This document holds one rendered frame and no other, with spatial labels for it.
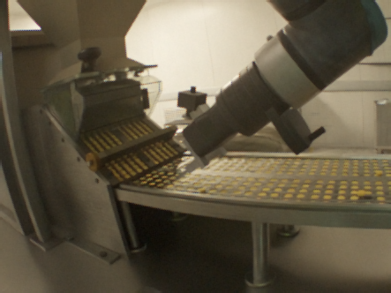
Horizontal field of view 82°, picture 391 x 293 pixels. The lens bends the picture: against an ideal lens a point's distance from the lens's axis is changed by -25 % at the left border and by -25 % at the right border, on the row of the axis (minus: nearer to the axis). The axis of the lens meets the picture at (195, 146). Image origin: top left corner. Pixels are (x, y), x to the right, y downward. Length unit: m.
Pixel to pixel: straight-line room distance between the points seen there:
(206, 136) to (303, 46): 0.17
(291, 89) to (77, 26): 0.42
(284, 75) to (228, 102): 0.08
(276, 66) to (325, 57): 0.06
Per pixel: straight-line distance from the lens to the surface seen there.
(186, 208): 0.40
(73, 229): 0.69
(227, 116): 0.36
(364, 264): 0.50
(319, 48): 0.31
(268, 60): 0.32
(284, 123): 0.34
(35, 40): 0.78
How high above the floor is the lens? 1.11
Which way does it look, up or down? 13 degrees down
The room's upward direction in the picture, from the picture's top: 8 degrees counter-clockwise
